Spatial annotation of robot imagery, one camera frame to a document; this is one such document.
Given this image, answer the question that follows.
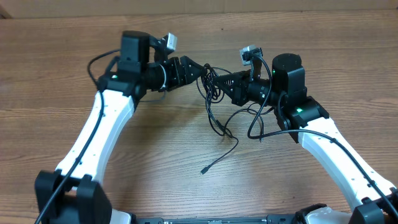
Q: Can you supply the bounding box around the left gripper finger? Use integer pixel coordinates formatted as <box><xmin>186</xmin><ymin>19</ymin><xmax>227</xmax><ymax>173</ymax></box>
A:
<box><xmin>183</xmin><ymin>72</ymin><xmax>205</xmax><ymax>85</ymax></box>
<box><xmin>180</xmin><ymin>55</ymin><xmax>206</xmax><ymax>78</ymax></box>

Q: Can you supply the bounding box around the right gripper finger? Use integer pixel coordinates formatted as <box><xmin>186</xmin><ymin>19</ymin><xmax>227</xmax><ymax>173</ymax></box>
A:
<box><xmin>214</xmin><ymin>70</ymin><xmax>251</xmax><ymax>82</ymax></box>
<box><xmin>213</xmin><ymin>76</ymin><xmax>235</xmax><ymax>97</ymax></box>

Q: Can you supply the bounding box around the thick black USB cable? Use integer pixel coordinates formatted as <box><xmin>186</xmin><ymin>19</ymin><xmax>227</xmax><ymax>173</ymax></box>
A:
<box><xmin>195</xmin><ymin>63</ymin><xmax>234</xmax><ymax>138</ymax></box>

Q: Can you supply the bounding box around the thin black USB-C cable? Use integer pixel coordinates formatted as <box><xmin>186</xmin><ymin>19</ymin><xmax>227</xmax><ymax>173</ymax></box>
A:
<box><xmin>200</xmin><ymin>102</ymin><xmax>275</xmax><ymax>175</ymax></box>

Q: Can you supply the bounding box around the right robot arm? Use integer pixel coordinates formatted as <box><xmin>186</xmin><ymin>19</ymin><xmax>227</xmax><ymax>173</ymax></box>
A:
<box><xmin>213</xmin><ymin>53</ymin><xmax>397</xmax><ymax>223</ymax></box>

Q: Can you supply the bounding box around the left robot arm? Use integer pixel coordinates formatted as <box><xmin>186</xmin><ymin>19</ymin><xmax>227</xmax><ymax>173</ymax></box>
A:
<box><xmin>34</xmin><ymin>30</ymin><xmax>205</xmax><ymax>223</ymax></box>

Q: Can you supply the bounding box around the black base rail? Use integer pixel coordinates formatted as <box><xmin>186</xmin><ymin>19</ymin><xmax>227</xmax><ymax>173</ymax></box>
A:
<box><xmin>131</xmin><ymin>214</ymin><xmax>306</xmax><ymax>224</ymax></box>

